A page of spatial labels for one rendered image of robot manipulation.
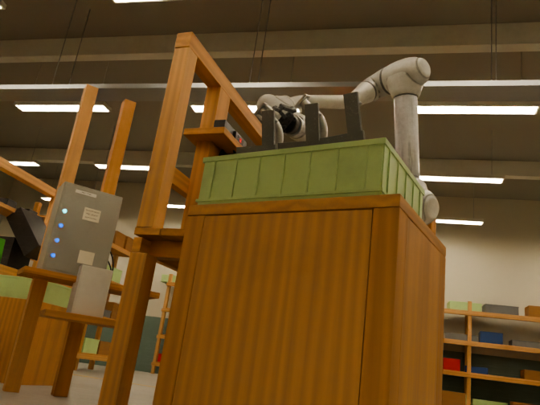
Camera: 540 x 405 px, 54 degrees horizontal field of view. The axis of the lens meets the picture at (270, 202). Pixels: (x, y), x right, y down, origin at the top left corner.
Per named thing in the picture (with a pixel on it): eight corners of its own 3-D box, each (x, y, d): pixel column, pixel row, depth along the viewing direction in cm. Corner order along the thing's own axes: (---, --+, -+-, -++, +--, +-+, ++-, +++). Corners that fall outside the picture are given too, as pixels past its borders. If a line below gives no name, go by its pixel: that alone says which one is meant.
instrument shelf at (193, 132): (277, 192, 361) (278, 186, 362) (223, 132, 282) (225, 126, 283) (244, 191, 370) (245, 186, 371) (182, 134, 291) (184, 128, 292)
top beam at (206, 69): (281, 162, 403) (283, 152, 406) (189, 46, 271) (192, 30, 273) (270, 162, 406) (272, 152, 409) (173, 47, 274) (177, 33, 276)
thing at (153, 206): (263, 288, 373) (280, 162, 402) (152, 227, 241) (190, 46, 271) (252, 288, 376) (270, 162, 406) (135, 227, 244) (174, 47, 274)
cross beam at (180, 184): (253, 243, 377) (255, 231, 379) (159, 173, 262) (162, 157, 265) (247, 243, 378) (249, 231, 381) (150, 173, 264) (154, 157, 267)
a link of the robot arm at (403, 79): (402, 234, 234) (446, 229, 217) (378, 230, 224) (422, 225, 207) (398, 72, 249) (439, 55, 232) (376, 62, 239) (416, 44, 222)
